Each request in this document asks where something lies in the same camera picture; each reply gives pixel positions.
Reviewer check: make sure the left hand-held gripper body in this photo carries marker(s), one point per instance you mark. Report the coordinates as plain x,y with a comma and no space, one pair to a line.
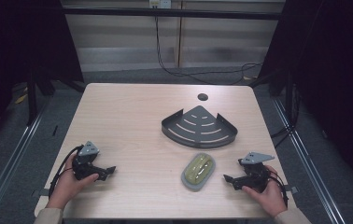
84,169

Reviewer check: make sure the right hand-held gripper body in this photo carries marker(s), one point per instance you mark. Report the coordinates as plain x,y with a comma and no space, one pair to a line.
255,177

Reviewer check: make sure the yellow-green soap bar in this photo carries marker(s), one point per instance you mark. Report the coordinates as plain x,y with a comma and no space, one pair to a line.
199,169

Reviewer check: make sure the dark grey metal corner shelf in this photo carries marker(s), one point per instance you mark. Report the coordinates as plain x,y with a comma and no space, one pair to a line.
199,133

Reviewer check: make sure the person's left hand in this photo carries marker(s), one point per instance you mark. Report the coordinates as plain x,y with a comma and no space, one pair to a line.
67,188

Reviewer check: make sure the person's right hand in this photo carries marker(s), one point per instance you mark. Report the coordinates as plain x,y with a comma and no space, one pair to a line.
271,199

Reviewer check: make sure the small black floor piece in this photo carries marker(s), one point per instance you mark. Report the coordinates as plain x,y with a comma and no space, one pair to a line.
54,130

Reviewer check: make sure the black metal stand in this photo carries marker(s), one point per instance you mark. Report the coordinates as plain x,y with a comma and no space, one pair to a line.
289,99
32,99

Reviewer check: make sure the yellow scrap on floor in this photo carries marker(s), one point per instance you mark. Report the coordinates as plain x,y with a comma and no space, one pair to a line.
20,99

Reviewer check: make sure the black curtain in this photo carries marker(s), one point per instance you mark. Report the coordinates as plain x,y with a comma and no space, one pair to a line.
333,77
19,43

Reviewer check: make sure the grey table edge bracket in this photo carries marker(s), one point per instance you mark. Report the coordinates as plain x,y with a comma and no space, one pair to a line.
292,189
39,193

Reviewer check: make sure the metal floor rail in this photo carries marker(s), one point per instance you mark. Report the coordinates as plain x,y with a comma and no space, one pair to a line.
12,161
311,168

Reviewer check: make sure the black horizontal frame bar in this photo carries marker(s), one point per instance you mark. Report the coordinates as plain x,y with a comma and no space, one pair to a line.
171,13

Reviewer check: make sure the white wall socket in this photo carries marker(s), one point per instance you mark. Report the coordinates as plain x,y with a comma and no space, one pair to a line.
160,3

